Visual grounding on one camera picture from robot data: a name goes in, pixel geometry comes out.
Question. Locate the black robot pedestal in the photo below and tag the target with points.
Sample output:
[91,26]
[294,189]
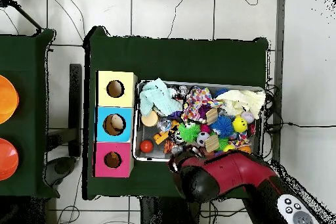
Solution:
[157,213]

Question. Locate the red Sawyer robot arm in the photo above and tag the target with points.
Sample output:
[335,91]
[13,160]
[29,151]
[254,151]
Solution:
[231,171]

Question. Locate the large yellow ball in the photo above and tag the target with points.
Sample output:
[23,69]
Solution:
[240,124]

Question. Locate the mint green cloth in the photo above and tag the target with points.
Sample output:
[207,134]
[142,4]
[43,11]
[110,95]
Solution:
[157,98]

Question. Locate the cream yellow cloth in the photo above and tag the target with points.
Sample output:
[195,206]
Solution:
[244,100]

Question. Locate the shallow clear mesh bin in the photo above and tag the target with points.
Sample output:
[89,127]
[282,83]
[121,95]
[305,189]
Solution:
[137,150]

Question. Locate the colourful polka dot cloth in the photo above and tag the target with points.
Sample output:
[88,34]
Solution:
[199,103]

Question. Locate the orange striped tiger plush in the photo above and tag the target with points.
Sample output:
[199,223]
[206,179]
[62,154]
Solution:
[168,147]

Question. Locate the red ball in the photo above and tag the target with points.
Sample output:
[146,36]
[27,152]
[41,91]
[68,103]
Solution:
[146,146]

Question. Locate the orange bowl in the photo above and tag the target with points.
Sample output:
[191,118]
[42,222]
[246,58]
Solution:
[6,99]
[6,159]

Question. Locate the green furry monster toy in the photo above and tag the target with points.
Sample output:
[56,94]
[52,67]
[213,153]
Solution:
[189,132]

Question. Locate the dark green table cloth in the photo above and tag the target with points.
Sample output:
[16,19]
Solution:
[29,77]
[173,58]

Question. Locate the black stand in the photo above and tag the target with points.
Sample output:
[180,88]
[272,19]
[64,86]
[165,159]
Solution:
[75,103]

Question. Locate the orange flat plastic toy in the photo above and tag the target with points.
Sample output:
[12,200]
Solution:
[161,138]

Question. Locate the blue spiky ball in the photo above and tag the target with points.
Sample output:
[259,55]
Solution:
[223,126]

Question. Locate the toy hamburger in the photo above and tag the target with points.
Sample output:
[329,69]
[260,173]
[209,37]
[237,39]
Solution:
[149,120]

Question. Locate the wooden box with three holes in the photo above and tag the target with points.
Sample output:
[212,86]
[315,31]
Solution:
[116,107]

